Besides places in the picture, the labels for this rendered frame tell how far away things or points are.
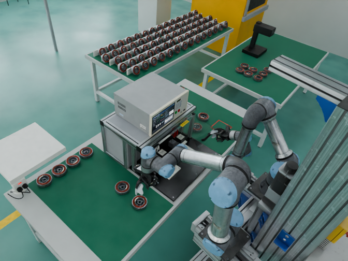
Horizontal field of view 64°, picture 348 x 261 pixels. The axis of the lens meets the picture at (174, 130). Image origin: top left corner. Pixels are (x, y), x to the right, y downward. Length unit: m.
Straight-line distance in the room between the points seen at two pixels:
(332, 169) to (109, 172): 1.64
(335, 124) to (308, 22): 5.89
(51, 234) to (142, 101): 1.09
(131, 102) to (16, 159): 0.82
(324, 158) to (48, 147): 1.56
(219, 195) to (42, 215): 1.40
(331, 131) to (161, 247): 2.03
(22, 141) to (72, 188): 0.52
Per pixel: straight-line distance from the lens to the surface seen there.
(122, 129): 2.12
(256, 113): 1.75
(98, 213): 2.12
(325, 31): 6.93
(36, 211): 2.24
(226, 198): 1.15
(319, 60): 4.62
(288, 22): 7.10
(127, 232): 2.03
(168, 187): 2.20
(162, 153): 2.21
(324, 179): 1.28
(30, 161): 1.91
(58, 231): 2.12
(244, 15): 5.39
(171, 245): 2.82
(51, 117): 4.09
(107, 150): 2.42
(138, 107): 2.00
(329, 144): 1.19
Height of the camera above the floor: 2.57
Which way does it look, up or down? 43 degrees down
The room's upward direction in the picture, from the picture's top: 7 degrees clockwise
